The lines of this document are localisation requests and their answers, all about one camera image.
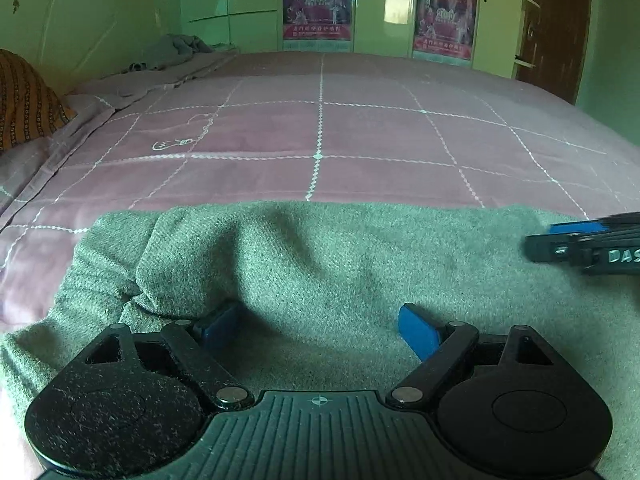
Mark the yellow-green wardrobe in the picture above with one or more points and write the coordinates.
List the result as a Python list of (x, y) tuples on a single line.
[(478, 34)]

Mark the grey fleece pant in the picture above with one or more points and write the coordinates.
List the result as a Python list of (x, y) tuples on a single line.
[(323, 284)]

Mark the right red poster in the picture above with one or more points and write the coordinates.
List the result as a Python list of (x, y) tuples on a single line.
[(444, 31)]

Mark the red poster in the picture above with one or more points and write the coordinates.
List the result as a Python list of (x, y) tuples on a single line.
[(317, 25), (444, 31)]

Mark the grey crumpled cloth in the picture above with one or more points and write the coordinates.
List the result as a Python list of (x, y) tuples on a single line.
[(169, 50)]

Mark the left red poster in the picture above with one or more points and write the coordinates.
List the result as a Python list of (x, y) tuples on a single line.
[(317, 25)]

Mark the pink checked bed sheet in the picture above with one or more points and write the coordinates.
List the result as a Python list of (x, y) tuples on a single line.
[(229, 127)]

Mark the brown wooden door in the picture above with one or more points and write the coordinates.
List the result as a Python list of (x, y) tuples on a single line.
[(553, 45)]

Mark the pink pillow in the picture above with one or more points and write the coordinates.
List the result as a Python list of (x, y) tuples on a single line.
[(19, 165)]

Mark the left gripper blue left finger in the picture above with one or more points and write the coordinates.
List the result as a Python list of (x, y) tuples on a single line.
[(195, 344)]

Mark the orange patterned pillow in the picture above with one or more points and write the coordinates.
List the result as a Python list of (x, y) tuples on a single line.
[(30, 109)]

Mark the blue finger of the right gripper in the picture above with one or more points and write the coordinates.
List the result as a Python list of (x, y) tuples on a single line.
[(616, 222), (563, 247)]

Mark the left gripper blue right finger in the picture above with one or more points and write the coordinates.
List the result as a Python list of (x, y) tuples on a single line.
[(441, 349)]

